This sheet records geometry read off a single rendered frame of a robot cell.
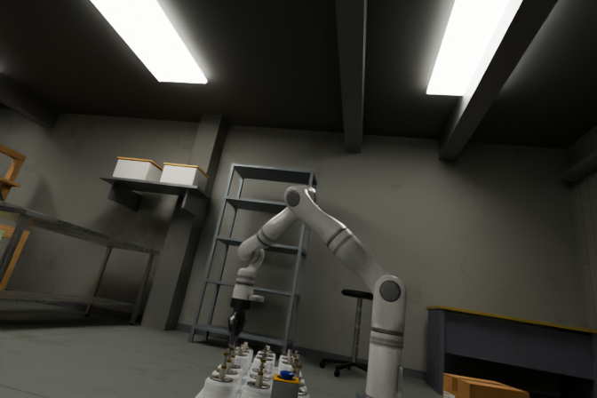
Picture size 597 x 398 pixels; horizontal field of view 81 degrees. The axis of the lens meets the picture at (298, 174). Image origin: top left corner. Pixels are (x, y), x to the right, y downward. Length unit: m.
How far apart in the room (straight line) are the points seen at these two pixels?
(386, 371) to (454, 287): 3.38
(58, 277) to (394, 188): 4.54
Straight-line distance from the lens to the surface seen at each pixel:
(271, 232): 1.30
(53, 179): 6.38
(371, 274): 1.17
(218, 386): 1.26
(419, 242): 4.43
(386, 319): 1.09
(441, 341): 3.63
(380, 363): 1.10
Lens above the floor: 0.51
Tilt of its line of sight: 20 degrees up
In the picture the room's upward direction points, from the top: 10 degrees clockwise
